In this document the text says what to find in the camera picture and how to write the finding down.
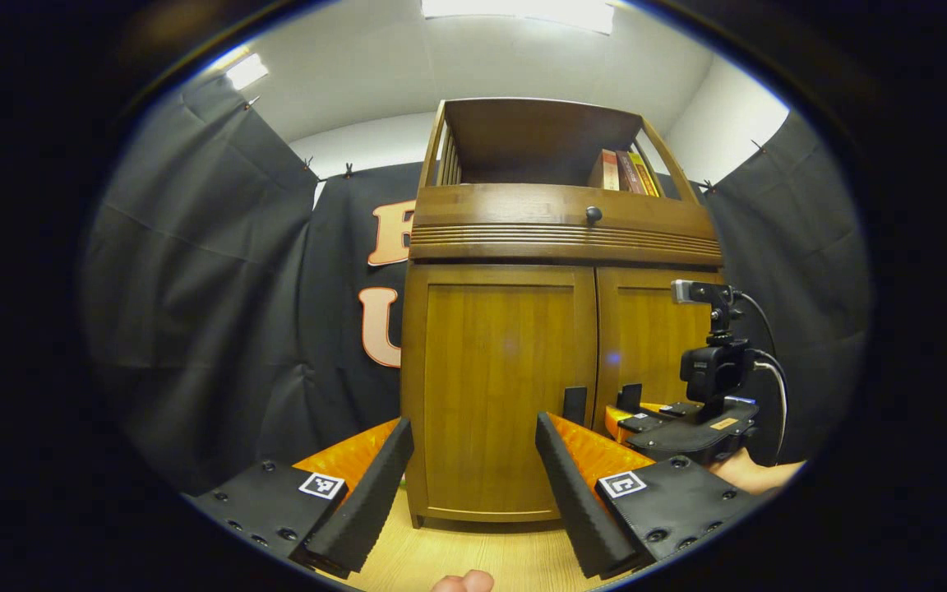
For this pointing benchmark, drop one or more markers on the yellow book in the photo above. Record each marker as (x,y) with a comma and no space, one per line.
(646,174)

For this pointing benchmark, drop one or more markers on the wooden shoe cabinet door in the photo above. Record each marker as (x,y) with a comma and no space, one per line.
(490,370)
(642,329)

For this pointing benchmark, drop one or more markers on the large ceiling light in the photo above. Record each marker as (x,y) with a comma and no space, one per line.
(523,10)

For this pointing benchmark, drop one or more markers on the brown book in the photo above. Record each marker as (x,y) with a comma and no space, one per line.
(630,173)

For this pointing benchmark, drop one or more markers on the small ceiling light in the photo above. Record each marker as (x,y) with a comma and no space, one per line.
(246,71)

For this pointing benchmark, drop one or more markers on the black backdrop cloth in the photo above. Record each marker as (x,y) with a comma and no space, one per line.
(194,288)

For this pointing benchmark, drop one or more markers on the black round drawer knob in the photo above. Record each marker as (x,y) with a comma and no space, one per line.
(594,215)

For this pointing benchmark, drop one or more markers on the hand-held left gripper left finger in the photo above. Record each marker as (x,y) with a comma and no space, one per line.
(367,501)

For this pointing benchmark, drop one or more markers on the wooden cabinet drawer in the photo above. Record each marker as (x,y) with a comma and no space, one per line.
(506,205)

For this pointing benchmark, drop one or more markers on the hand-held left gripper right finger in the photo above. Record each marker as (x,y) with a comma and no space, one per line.
(572,501)

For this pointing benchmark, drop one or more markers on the tan red book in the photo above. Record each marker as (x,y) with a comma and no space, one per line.
(607,170)

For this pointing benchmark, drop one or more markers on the wooden double-door shoe cabinet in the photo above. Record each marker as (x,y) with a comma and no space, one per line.
(523,136)

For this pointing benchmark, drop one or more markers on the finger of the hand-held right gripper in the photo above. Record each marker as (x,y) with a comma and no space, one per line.
(625,415)

